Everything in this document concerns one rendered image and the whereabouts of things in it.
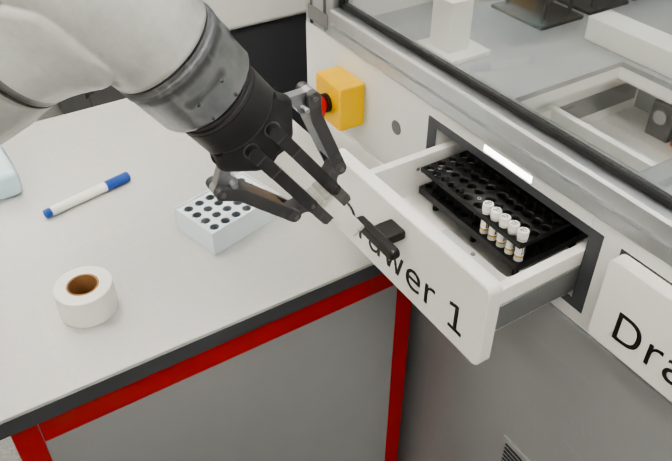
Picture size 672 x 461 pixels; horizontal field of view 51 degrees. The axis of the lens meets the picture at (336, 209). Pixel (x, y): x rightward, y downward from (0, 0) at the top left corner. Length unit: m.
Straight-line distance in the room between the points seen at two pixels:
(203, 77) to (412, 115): 0.50
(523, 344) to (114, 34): 0.67
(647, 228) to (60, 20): 0.55
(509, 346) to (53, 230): 0.65
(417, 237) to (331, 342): 0.33
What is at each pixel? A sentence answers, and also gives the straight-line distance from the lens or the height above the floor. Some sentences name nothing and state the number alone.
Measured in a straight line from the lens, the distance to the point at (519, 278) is 0.76.
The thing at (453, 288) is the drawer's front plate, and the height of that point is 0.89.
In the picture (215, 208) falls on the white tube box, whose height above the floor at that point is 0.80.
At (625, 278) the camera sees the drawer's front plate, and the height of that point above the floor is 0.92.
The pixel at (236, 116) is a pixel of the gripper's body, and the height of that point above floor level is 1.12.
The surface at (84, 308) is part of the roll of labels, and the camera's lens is 0.89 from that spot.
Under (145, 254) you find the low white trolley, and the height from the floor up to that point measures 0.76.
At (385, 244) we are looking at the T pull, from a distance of 0.75.
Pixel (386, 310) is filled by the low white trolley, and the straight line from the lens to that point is 1.06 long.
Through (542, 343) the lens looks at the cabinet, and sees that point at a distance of 0.93.
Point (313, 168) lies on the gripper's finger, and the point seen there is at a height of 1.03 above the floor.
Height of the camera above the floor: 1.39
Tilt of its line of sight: 38 degrees down
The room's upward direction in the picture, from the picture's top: straight up
